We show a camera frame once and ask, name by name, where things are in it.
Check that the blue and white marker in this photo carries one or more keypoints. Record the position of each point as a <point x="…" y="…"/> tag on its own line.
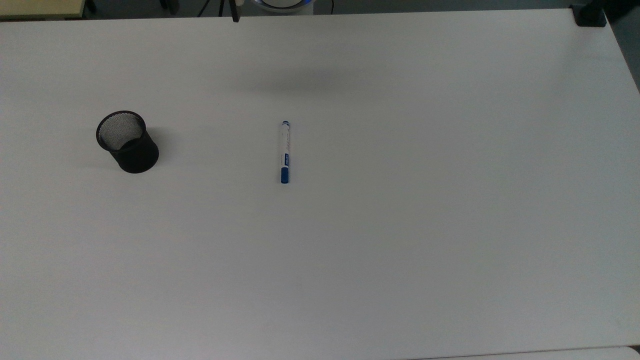
<point x="285" y="150"/>

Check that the black table clamp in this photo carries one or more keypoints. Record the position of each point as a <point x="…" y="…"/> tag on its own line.
<point x="589" y="15"/>

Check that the black mesh pen holder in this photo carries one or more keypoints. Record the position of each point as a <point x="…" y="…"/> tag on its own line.
<point x="138" y="158"/>

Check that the beige wooden table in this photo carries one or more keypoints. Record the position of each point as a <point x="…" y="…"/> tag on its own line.
<point x="40" y="7"/>

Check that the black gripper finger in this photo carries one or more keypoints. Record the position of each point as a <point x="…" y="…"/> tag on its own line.
<point x="172" y="6"/>
<point x="235" y="12"/>

